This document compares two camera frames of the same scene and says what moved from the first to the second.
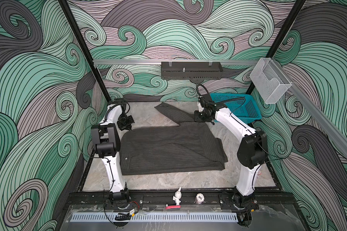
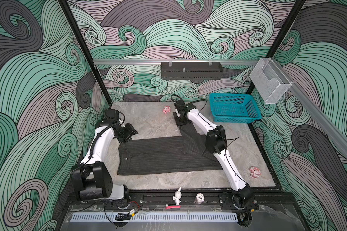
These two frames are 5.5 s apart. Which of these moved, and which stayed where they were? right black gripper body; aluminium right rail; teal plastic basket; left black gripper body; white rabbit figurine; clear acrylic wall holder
Moved: left black gripper body; right black gripper body
Stayed: teal plastic basket; aluminium right rail; clear acrylic wall holder; white rabbit figurine
